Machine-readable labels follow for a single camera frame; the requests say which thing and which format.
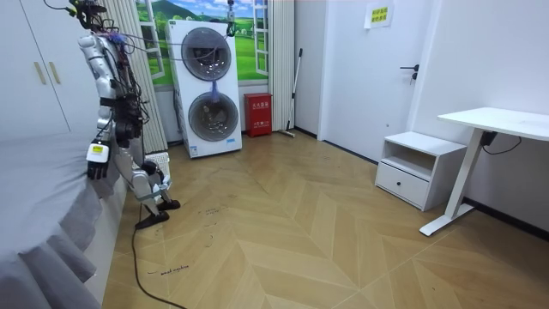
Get white pleated curtain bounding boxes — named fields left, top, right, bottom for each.
left=267, top=0, right=298, bottom=133
left=99, top=0, right=169, bottom=155

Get white room door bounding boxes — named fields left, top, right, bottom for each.
left=317, top=0, right=435, bottom=163

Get white washing machine tower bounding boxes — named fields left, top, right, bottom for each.
left=164, top=18, right=244, bottom=160

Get black door handle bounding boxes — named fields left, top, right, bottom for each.
left=399, top=64, right=420, bottom=86

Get robot body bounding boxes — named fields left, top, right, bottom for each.
left=67, top=0, right=146, bottom=149

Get white bedside cabinet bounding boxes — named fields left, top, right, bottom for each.
left=373, top=130, right=468, bottom=213

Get white desk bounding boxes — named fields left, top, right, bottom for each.
left=419, top=106, right=549, bottom=238

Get landscape window wall poster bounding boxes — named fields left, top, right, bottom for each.
left=135, top=0, right=271, bottom=87

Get yellow paper sign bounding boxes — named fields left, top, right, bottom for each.
left=363, top=1, right=395, bottom=31

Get grey bed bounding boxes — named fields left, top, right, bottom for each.
left=0, top=130, right=130, bottom=309

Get red metal cabinet box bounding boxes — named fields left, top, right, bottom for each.
left=243, top=92, right=274, bottom=139

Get white plastic basket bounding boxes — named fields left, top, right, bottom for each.
left=144, top=151, right=172, bottom=179

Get long-handled broom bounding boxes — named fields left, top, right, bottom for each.
left=278, top=47, right=305, bottom=139

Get white wardrobe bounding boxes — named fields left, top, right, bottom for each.
left=0, top=0, right=103, bottom=142

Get black floor cable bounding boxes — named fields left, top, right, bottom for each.
left=130, top=204, right=189, bottom=309

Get black desk cable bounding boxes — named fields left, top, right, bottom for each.
left=479, top=130, right=523, bottom=156

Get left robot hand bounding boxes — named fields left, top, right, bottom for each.
left=85, top=141, right=112, bottom=181

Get robot legs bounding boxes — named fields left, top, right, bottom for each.
left=112, top=139, right=182, bottom=231

